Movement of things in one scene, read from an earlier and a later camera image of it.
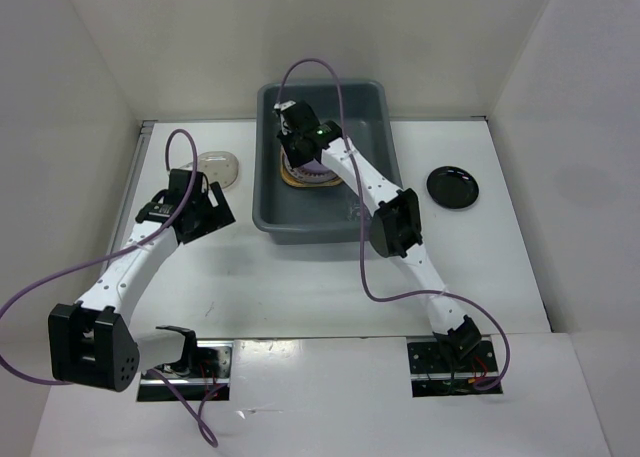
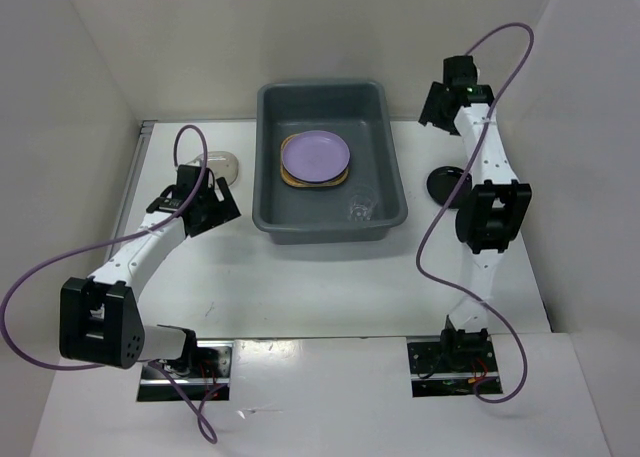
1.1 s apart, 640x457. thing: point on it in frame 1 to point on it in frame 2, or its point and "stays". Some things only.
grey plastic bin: [320, 214] stays
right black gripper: [295, 160] to [430, 112]
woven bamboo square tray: [297, 182] stays
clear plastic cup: [353, 212] stays
